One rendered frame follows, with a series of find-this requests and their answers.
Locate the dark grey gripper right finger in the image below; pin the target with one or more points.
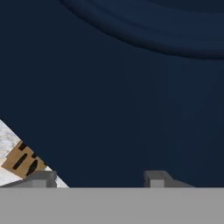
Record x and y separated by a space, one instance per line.
159 178

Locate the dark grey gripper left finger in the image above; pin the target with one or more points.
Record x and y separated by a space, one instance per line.
40 178

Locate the brown box with black marks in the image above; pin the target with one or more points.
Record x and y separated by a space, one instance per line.
24 160

